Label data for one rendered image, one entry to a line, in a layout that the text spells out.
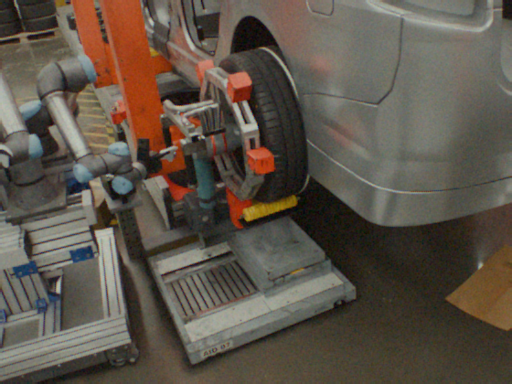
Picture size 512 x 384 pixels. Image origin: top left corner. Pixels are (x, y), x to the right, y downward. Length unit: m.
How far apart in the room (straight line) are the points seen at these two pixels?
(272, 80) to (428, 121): 0.75
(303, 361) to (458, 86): 1.35
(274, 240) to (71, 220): 0.96
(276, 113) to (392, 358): 1.12
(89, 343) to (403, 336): 1.35
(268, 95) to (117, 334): 1.17
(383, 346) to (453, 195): 0.93
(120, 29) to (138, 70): 0.21
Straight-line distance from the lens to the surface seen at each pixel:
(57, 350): 2.38
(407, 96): 1.47
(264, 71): 2.06
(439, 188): 1.63
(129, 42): 2.54
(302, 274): 2.52
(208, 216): 2.70
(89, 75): 2.17
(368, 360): 2.32
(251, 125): 1.99
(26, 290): 2.54
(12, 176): 2.06
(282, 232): 2.53
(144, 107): 2.62
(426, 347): 2.39
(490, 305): 2.62
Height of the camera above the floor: 1.72
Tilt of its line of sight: 29 degrees down
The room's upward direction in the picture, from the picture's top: 7 degrees counter-clockwise
